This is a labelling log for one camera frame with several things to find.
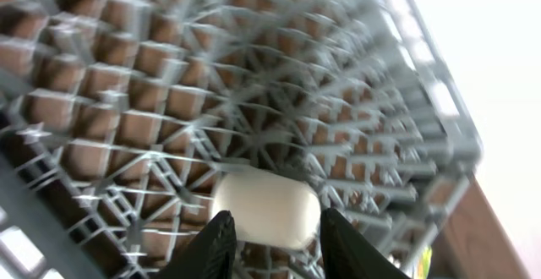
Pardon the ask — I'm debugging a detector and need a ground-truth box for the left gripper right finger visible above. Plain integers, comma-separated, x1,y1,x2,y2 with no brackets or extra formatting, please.
320,208,408,279

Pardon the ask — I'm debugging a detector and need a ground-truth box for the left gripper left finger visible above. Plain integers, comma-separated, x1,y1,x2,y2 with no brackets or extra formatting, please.
155,211,237,279

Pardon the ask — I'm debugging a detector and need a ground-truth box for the pale green cup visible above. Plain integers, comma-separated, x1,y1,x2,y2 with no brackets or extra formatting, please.
209,168,321,250

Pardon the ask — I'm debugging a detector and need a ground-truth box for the green orange snack wrapper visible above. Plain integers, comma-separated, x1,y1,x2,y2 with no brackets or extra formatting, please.
413,247,433,279

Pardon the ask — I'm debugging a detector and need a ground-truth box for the grey plastic dishwasher rack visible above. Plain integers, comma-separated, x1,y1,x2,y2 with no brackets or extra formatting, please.
1,0,482,278

